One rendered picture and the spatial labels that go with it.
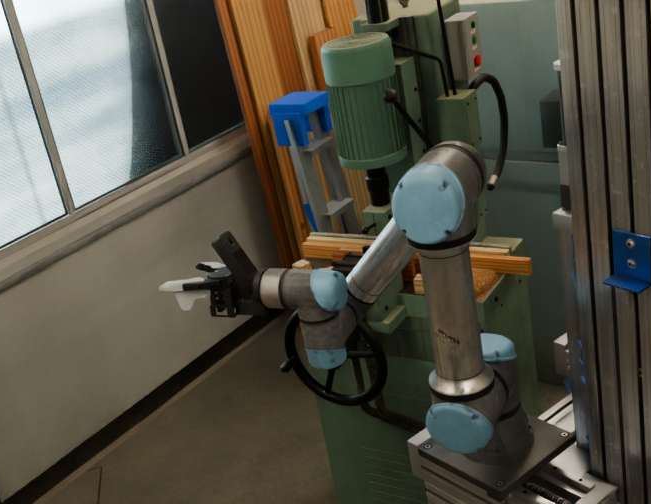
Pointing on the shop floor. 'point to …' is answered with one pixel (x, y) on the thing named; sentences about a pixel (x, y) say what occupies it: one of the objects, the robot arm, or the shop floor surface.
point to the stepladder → (322, 223)
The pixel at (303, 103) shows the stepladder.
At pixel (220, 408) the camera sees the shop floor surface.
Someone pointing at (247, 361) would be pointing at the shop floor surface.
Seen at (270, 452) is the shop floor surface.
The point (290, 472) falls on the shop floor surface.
